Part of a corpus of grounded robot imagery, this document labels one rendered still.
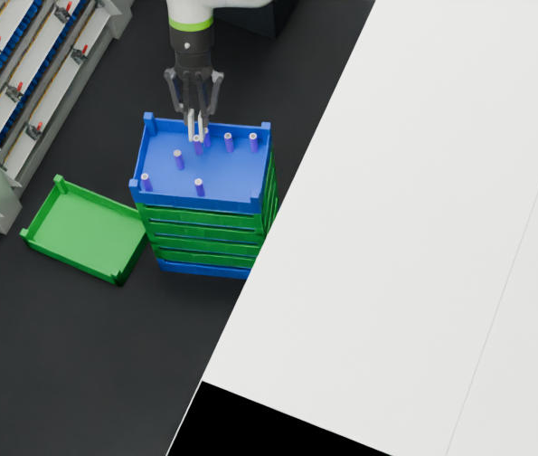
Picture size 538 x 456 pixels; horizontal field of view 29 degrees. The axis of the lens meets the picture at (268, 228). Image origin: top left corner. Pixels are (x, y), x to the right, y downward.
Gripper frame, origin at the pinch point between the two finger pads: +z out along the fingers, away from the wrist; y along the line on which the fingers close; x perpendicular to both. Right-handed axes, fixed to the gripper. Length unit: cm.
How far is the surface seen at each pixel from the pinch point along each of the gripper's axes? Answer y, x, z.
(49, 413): 36, 25, 74
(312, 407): -41, 136, -67
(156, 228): 11.7, -1.6, 32.4
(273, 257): -36, 124, -73
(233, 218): -8.4, 2.4, 23.6
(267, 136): -14.3, -10.3, 8.3
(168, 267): 12, -12, 54
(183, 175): 4.6, -3.0, 16.7
